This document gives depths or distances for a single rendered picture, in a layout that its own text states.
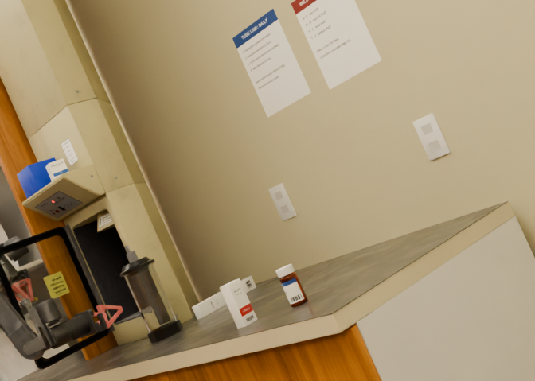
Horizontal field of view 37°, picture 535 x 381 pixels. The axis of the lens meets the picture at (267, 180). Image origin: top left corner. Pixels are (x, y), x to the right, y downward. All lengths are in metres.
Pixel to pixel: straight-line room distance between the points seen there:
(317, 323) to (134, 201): 1.14
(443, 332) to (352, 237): 0.75
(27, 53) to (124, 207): 0.59
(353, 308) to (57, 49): 1.45
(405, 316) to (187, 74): 1.38
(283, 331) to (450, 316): 0.37
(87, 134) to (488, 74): 1.24
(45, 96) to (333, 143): 0.94
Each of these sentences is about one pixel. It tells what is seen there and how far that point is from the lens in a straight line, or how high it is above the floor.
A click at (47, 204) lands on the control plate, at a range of 2.67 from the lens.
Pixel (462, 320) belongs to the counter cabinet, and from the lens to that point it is 1.79.
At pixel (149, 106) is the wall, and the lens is 2.94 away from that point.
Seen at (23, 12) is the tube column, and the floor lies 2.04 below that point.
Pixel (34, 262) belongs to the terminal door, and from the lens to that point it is 2.66.
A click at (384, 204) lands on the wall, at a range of 2.29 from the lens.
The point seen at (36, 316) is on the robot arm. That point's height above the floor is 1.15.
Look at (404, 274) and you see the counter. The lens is 1.67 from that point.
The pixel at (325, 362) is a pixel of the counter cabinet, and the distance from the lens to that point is 1.62.
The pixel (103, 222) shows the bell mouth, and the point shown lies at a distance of 2.62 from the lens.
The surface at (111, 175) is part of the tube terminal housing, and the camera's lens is 2.54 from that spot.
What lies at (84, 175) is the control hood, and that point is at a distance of 2.50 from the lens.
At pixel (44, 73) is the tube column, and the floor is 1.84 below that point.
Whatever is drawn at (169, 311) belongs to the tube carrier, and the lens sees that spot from 2.36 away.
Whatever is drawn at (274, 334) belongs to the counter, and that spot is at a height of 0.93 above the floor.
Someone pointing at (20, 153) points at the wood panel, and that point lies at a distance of 2.86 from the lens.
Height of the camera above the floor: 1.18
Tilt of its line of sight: 1 degrees up
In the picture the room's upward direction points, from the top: 24 degrees counter-clockwise
